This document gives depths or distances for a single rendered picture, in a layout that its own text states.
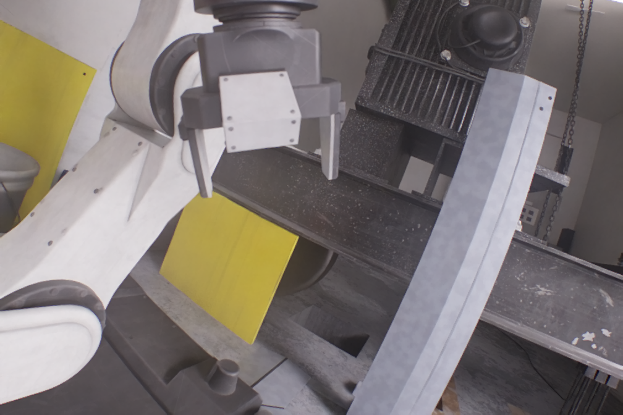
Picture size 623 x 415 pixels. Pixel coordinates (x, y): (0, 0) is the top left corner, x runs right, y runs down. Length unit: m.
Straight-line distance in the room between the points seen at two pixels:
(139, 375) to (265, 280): 0.55
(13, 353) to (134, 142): 0.25
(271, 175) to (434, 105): 0.62
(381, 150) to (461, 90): 0.33
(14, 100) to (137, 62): 0.68
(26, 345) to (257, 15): 0.37
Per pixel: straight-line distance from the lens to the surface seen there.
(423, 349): 0.83
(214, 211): 1.14
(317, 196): 1.02
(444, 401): 1.38
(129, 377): 0.59
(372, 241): 0.96
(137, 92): 0.40
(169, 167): 0.37
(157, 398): 0.56
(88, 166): 0.45
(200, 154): 0.23
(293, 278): 1.36
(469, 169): 0.81
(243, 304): 1.07
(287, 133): 0.17
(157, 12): 0.43
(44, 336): 0.40
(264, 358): 1.04
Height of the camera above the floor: 0.56
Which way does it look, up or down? 4 degrees up
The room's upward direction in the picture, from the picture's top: 23 degrees clockwise
